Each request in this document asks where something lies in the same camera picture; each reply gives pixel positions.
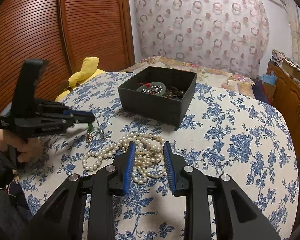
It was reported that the small green charm earring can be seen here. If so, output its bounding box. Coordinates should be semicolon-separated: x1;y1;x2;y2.
85;119;108;143

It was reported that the silver hair comb pin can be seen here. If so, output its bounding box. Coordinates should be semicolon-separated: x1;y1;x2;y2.
142;85;162;95

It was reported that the pale green jade disc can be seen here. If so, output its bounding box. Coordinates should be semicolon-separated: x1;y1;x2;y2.
136;82;167;96

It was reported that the brown wooden bead bracelet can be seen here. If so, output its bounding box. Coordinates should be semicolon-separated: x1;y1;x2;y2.
162;86;186;100

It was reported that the dark sleeve forearm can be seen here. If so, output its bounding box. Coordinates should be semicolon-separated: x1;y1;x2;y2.
0;146;31;239

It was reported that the person's left hand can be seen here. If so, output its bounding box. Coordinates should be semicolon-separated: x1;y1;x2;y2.
0;129;43;163

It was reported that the yellow plush toy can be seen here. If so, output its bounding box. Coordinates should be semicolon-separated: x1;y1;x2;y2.
55;57;105;102

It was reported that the blue floral white bedspread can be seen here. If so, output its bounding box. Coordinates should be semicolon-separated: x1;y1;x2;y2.
20;72;299;239

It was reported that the black square cardboard box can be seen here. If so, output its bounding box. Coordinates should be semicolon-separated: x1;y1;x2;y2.
118;67;197;127

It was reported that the brown louvered wardrobe door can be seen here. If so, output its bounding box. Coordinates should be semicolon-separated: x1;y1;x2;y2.
0;0;135;113

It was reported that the wooden side cabinet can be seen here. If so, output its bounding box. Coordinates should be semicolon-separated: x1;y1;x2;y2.
267;62;300;159

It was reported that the circle patterned pink curtain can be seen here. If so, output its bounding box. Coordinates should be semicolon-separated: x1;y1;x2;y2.
134;0;269;78

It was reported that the white pearl necklace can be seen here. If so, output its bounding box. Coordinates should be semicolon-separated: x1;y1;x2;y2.
82;132;169;183

